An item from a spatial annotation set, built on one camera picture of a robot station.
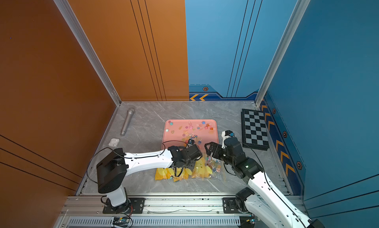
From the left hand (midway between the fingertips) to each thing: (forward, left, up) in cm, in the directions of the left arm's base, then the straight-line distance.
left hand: (193, 160), depth 84 cm
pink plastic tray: (+22, +11, -5) cm, 25 cm away
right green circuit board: (-28, -26, -5) cm, 39 cm away
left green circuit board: (-29, +34, -6) cm, 45 cm away
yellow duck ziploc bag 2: (-11, +5, +9) cm, 15 cm away
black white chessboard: (+23, -41, -1) cm, 47 cm away
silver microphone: (+36, +48, -2) cm, 60 cm away
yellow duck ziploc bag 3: (-4, -7, +1) cm, 8 cm away
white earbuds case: (+13, +53, -4) cm, 55 cm away
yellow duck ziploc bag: (-7, +15, -1) cm, 16 cm away
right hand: (+2, -9, +12) cm, 15 cm away
